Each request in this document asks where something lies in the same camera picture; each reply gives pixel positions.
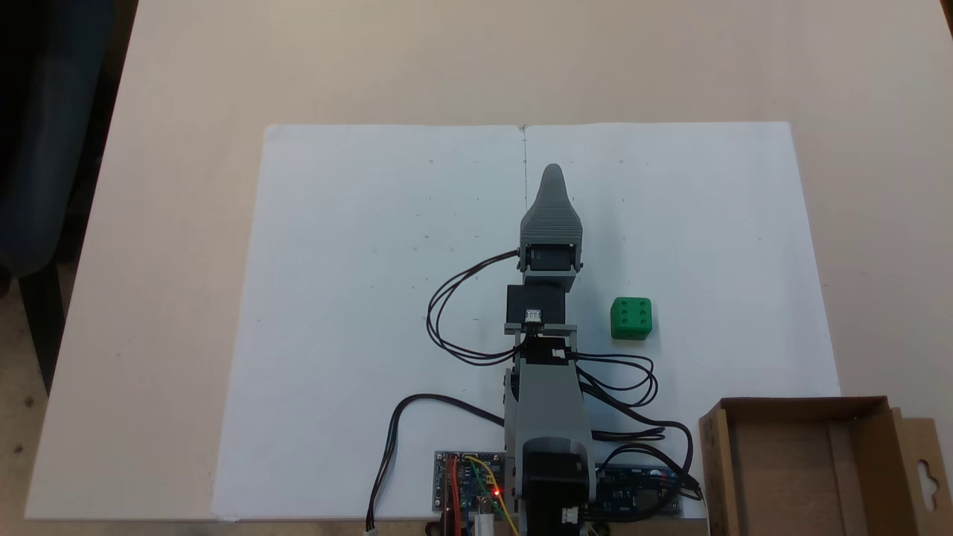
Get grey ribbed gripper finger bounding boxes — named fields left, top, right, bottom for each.
left=520, top=164, right=583, bottom=246

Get dark blue chair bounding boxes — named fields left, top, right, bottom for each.
left=0, top=0, right=139, bottom=397

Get dark blue circuit board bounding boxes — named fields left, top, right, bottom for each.
left=594, top=465, right=683, bottom=519

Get white paper sheet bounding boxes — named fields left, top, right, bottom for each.
left=521, top=121, right=842, bottom=520
left=211, top=124, right=529, bottom=522

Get brown cardboard box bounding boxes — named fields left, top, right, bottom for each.
left=698, top=396, right=953, bottom=536

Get black cable with white connector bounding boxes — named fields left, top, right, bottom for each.
left=364, top=394, right=507, bottom=534

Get yellow wire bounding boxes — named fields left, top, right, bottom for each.
left=465, top=455, right=520, bottom=536

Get orange wire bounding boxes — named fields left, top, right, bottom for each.
left=444, top=456, right=464, bottom=536

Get green dice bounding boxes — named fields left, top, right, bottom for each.
left=611, top=297, right=654, bottom=342

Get black gripper motor cable loop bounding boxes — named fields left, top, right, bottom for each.
left=426, top=251, right=523, bottom=367

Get circuit board with coloured wires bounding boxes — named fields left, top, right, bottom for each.
left=433, top=450, right=509, bottom=516

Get black base cable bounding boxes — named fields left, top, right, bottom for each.
left=590, top=418, right=705, bottom=522

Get black elbow motor cable loop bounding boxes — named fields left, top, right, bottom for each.
left=572, top=350, right=660, bottom=410

